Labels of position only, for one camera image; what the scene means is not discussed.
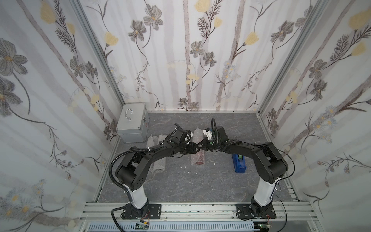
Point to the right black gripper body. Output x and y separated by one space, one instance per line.
205 145

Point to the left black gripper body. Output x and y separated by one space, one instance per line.
185 145

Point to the bubble wrap sheet stack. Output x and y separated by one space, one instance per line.
198 136

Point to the blue tape dispenser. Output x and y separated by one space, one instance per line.
238 163

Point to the single bubble wrap sheet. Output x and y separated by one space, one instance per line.
152 141

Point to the pink red bottle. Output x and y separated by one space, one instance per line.
200 158

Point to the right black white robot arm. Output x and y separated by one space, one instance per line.
268 161

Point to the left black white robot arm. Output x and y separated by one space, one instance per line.
130 169

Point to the grey metal case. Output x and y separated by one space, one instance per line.
133 123

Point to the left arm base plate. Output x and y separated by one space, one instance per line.
149 211

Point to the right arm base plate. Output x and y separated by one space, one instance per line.
255 211

